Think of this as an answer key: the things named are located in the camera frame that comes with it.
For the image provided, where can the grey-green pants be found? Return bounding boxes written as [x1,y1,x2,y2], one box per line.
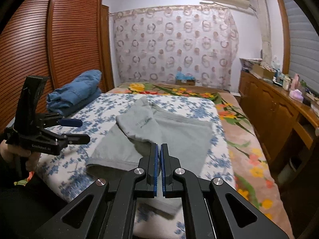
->
[85,96,215,216]

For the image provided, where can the person's left hand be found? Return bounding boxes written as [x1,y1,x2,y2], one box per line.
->
[1,140,41,171]

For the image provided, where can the folded blue denim jeans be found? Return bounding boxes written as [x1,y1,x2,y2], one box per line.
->
[46,70,102,117]

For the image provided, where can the blue floral white bed cover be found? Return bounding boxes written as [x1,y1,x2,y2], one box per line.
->
[34,92,236,239]

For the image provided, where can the floral pink blanket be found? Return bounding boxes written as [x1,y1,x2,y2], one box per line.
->
[13,81,295,239]

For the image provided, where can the brown louvered wardrobe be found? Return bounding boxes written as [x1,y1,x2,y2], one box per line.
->
[1,0,114,128]

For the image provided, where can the wooden sideboard cabinet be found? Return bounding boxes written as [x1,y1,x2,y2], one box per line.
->
[239,71,318,186]

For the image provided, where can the circle patterned sheer curtain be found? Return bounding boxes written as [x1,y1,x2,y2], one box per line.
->
[114,5,239,90]

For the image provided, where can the cardboard box with blue cloth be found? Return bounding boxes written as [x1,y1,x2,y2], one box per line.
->
[175,71,196,86]

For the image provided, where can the pink item on sideboard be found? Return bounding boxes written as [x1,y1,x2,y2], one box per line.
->
[289,89,303,103]

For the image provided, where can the stack of papers on sideboard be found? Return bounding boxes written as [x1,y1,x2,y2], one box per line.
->
[239,58,262,72]

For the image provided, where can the grey window roller blind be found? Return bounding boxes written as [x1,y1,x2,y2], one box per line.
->
[283,0,318,91]

